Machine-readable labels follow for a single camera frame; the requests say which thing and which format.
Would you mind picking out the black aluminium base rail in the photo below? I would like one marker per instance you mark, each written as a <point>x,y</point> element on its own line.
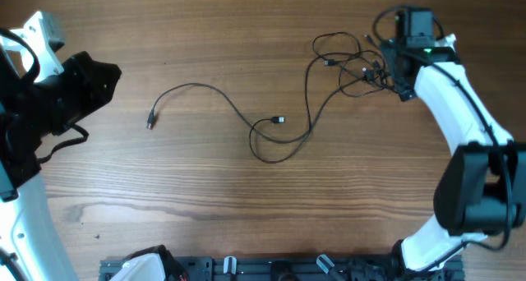
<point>366,268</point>

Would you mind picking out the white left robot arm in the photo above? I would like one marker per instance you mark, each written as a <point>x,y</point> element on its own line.
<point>30,110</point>

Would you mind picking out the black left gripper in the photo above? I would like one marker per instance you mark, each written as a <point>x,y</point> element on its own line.
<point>82,66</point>

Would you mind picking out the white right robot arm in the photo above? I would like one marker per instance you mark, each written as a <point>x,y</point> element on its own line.
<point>480,198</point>

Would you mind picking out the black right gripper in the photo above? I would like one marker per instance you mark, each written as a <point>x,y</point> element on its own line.
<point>405,90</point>

